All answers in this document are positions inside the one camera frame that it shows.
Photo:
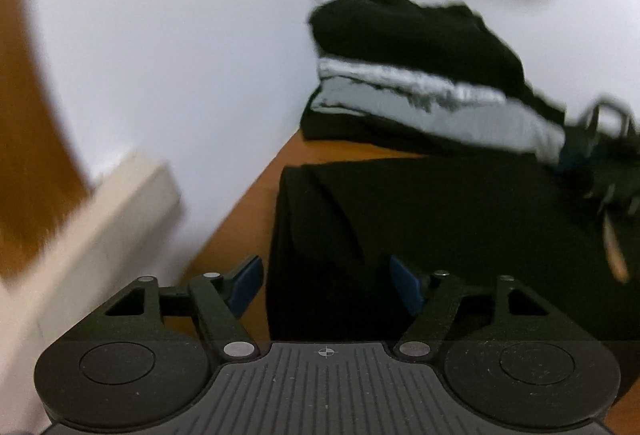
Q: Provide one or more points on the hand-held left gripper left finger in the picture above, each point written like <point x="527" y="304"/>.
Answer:
<point x="247" y="280"/>

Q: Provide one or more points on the beige window sill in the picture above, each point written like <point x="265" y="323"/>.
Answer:
<point x="100" y="225"/>

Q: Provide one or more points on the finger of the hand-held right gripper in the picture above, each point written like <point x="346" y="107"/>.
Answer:
<point x="575" y="157"/>

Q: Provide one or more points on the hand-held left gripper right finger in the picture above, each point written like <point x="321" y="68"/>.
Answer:
<point x="405" y="285"/>

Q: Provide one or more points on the wooden window frame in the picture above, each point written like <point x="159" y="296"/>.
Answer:
<point x="30" y="140"/>

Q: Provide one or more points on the black garment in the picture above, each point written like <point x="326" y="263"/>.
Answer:
<point x="350" y="130"/>
<point x="450" y="225"/>
<point x="410" y="35"/>

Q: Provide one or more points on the folded black garment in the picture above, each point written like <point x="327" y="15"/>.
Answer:
<point x="410" y="35"/>
<point x="350" y="130"/>

